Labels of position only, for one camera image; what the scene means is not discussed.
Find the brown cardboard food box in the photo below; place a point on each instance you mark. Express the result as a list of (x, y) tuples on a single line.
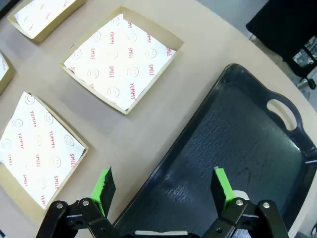
[(8, 77), (17, 192), (158, 33), (53, 26)]

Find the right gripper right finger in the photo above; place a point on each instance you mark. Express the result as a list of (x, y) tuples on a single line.
[(225, 191)]

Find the white printed paper liner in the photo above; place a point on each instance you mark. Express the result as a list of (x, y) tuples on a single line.
[(37, 17), (116, 62), (2, 67), (37, 148)]

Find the black office chair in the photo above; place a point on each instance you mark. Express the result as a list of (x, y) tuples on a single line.
[(277, 29)]

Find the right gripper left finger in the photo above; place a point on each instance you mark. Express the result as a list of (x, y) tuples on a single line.
[(99, 193)]

